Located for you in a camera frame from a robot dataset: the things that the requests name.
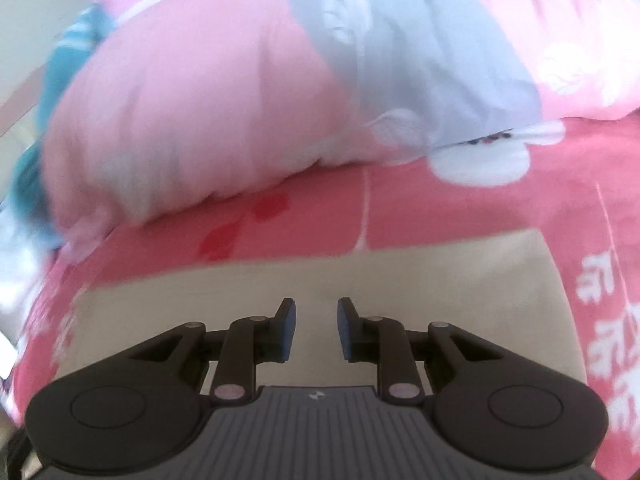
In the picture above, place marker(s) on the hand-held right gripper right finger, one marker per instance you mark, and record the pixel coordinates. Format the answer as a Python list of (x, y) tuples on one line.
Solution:
[(344, 330)]

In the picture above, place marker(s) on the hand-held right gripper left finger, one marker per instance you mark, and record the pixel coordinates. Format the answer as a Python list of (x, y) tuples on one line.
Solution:
[(289, 327)]

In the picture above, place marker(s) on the beige pants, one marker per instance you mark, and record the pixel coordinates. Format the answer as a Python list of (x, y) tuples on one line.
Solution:
[(450, 280)]

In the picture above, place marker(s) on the pink floral bed blanket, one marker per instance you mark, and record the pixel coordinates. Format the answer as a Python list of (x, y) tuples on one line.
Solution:
[(450, 200)]

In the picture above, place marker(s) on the pink grey floral quilt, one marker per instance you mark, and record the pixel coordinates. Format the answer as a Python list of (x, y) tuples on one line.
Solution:
[(200, 110)]

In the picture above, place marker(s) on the blue cartoon pillow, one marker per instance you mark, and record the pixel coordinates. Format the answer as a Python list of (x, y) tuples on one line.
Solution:
[(60, 70)]

